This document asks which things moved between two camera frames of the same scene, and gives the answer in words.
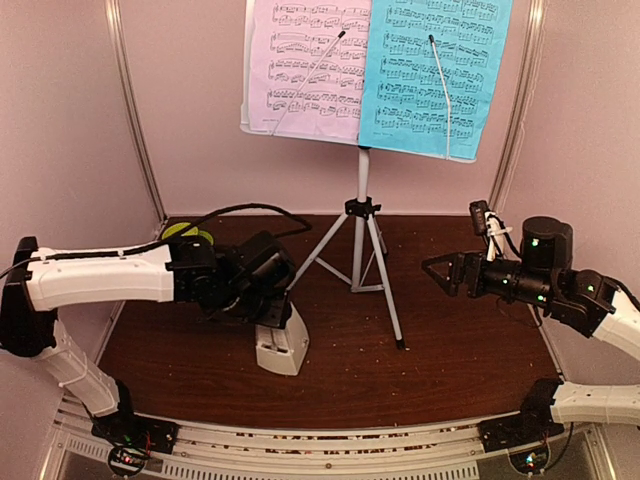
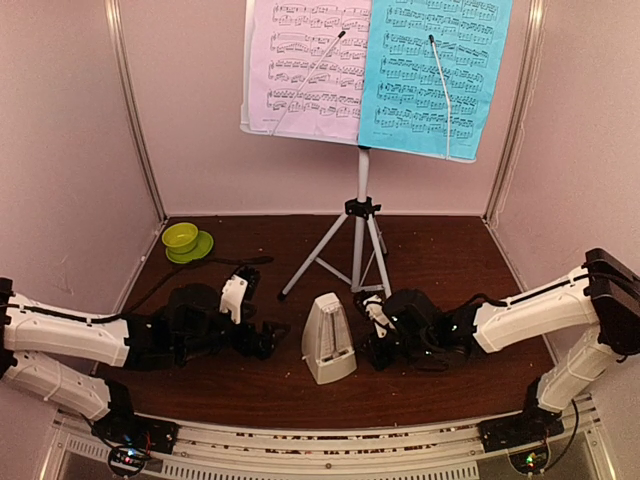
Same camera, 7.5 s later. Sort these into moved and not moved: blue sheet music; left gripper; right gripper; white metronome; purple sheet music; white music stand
Moved: left gripper; right gripper; white metronome
Not moved: purple sheet music; white music stand; blue sheet music
